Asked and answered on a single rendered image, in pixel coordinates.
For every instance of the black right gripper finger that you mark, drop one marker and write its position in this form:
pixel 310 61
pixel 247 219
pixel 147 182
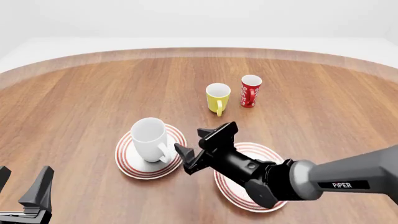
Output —
pixel 207 133
pixel 185 154

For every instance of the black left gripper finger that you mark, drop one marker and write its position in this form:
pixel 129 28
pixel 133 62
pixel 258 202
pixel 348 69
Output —
pixel 3 176
pixel 42 191

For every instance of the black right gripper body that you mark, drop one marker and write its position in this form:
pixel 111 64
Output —
pixel 217 140

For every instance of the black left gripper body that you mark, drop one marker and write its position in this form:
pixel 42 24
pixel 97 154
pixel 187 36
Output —
pixel 21 219

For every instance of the grey and black right robot arm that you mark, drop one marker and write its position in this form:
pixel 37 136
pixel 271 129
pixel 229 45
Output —
pixel 342 170

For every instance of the yellow and white mug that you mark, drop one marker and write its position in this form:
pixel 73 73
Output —
pixel 217 101

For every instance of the white plate with red rings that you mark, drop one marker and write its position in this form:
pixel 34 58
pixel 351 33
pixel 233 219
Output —
pixel 140 169
pixel 236 193

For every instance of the red mug with white pattern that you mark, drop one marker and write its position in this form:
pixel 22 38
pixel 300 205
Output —
pixel 248 95

